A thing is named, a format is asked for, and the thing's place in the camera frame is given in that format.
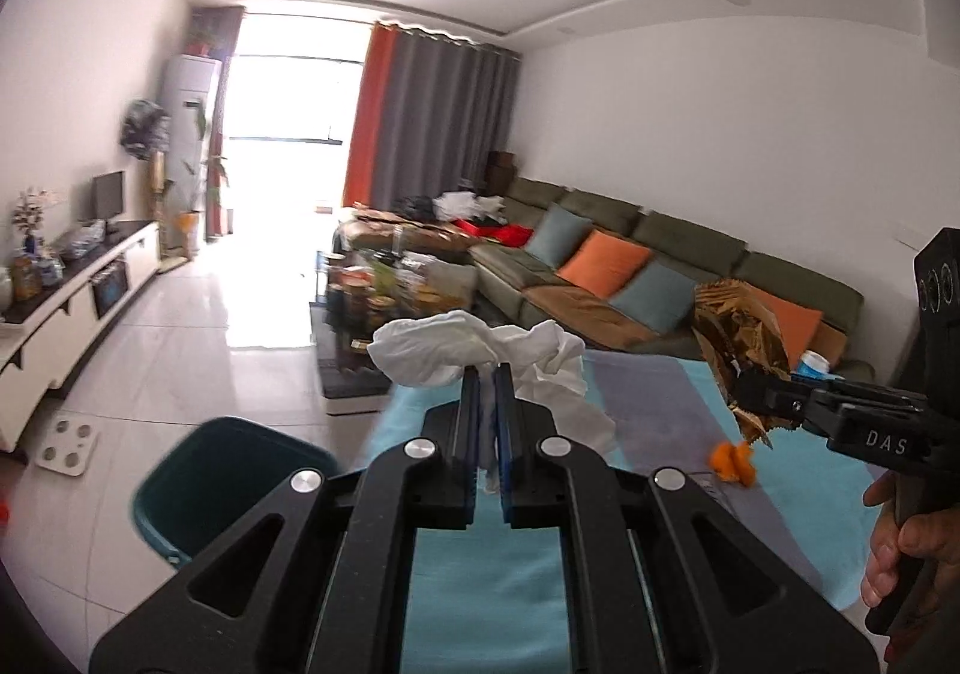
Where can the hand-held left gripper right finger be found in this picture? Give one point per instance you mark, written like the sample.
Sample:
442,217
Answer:
505,471

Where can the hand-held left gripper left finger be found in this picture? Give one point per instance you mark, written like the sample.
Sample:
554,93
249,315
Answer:
468,464

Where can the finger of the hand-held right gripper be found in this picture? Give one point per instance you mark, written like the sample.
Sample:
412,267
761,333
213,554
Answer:
787,404

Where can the golden brown snack packet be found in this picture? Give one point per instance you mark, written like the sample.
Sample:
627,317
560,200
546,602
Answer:
735,329

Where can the white tissue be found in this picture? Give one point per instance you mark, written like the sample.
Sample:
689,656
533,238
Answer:
420,351

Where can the teal trash bin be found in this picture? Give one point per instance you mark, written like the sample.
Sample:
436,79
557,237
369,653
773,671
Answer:
217,479

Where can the person's right hand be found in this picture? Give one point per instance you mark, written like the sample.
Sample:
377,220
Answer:
934,537

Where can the blue white cup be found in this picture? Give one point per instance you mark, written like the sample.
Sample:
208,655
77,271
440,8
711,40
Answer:
814,363

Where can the orange cushion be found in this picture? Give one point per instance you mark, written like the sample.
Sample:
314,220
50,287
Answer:
604,263
799,325

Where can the orange peel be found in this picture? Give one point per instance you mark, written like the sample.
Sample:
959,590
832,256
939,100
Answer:
731,462

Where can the cluttered coffee table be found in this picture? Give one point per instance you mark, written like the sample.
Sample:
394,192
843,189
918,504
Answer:
375,344

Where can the teal grey printed tablecloth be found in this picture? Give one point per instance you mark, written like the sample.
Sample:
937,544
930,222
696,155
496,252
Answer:
675,531

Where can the grey-blue cushion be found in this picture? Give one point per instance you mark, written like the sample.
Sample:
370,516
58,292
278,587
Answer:
652,295
555,235

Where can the brown sofa seat pad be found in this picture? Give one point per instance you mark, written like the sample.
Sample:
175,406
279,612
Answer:
585,314

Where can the green sofa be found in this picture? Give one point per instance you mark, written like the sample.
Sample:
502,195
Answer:
675,231

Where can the red cloth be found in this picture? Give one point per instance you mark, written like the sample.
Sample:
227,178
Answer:
502,235

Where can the white clothes pile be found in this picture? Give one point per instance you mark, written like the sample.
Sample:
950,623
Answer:
465,205

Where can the dark clothes pile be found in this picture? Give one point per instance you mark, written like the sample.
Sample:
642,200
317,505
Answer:
418,209

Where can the brown cardboard box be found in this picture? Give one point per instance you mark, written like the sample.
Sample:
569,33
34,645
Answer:
501,171

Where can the grey curtain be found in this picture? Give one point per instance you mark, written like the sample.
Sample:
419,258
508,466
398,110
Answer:
450,119

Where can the orange curtain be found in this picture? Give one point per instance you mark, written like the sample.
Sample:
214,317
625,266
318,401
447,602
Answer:
367,119

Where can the white bathroom scale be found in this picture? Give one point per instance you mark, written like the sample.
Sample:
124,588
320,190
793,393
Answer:
67,447

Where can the striped red curtain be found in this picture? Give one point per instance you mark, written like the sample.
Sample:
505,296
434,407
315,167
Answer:
221,119

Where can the white black television cabinet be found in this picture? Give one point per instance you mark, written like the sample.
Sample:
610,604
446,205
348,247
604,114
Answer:
67,314

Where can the white standing air conditioner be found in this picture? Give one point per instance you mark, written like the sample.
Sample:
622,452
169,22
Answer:
187,119

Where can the black television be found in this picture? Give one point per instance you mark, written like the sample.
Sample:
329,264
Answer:
109,194

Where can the covered standing fan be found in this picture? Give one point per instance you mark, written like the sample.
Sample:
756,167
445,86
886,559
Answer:
146,126

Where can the flower vase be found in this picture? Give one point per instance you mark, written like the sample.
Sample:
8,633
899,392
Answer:
34,216

